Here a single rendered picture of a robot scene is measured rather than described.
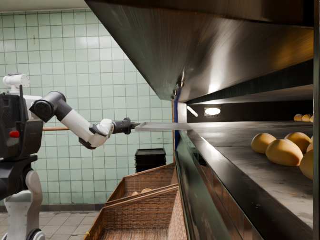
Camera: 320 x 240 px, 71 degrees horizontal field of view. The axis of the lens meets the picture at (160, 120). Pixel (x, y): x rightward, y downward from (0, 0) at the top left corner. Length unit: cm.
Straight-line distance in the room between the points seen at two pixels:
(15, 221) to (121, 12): 137
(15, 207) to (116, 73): 198
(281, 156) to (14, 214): 129
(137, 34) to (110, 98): 272
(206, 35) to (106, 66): 281
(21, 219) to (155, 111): 192
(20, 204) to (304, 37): 139
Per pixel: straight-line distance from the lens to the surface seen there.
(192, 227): 77
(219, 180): 45
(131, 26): 21
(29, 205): 142
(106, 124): 144
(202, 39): 22
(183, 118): 196
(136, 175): 201
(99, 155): 304
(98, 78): 300
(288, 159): 56
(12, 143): 123
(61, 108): 119
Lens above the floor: 132
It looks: 3 degrees down
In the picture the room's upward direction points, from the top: 2 degrees counter-clockwise
